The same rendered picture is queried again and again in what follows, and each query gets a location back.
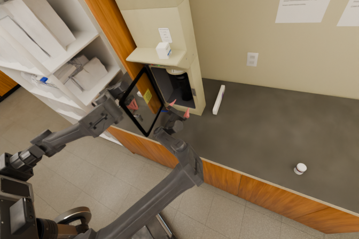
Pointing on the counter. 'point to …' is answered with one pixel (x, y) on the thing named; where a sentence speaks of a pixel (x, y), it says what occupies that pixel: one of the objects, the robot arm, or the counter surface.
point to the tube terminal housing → (157, 21)
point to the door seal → (129, 93)
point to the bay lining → (164, 81)
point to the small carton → (163, 50)
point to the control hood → (142, 57)
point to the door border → (127, 111)
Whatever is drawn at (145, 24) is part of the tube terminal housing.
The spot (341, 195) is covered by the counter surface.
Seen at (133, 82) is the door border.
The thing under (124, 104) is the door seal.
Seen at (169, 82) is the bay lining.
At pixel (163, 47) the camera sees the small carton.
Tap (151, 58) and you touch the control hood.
